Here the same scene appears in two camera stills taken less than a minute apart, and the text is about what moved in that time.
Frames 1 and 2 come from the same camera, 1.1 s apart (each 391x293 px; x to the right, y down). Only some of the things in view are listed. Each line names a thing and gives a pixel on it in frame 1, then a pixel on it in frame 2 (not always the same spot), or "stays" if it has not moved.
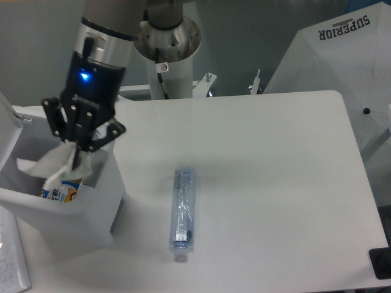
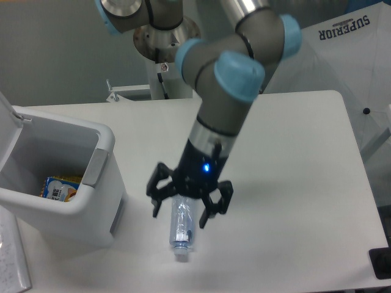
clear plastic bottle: [182, 212] stays
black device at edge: [380, 259] stays
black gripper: [88, 101] to [196, 176]
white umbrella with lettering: [350, 54] stays
